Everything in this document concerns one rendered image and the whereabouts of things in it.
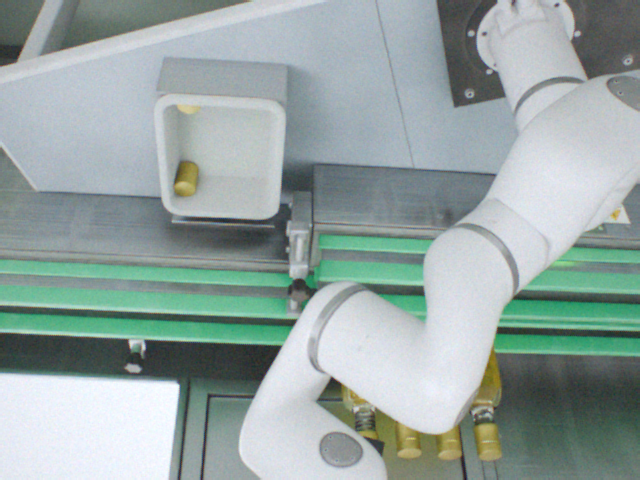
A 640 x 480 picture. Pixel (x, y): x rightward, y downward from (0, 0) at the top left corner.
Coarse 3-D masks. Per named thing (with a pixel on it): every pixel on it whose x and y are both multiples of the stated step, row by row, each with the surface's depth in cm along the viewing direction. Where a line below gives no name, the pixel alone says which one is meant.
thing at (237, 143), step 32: (192, 96) 92; (160, 128) 95; (192, 128) 104; (224, 128) 105; (256, 128) 105; (160, 160) 100; (192, 160) 109; (224, 160) 109; (256, 160) 109; (224, 192) 110; (256, 192) 111
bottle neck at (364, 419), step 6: (354, 408) 102; (360, 408) 101; (366, 408) 101; (372, 408) 101; (354, 414) 101; (360, 414) 100; (366, 414) 100; (372, 414) 101; (354, 420) 101; (360, 420) 100; (366, 420) 99; (372, 420) 100; (360, 426) 99; (366, 426) 99; (372, 426) 99
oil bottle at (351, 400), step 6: (342, 384) 106; (342, 390) 106; (348, 390) 101; (342, 396) 105; (348, 396) 101; (354, 396) 101; (348, 402) 102; (354, 402) 101; (360, 402) 101; (366, 402) 101; (348, 408) 103; (378, 408) 103
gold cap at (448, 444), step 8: (448, 432) 99; (456, 432) 99; (440, 440) 99; (448, 440) 98; (456, 440) 98; (440, 448) 98; (448, 448) 97; (456, 448) 97; (440, 456) 98; (448, 456) 98; (456, 456) 99
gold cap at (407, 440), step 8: (400, 424) 99; (400, 432) 98; (408, 432) 98; (416, 432) 98; (400, 440) 98; (408, 440) 97; (416, 440) 98; (400, 448) 97; (408, 448) 96; (416, 448) 97; (400, 456) 98; (408, 456) 98; (416, 456) 98
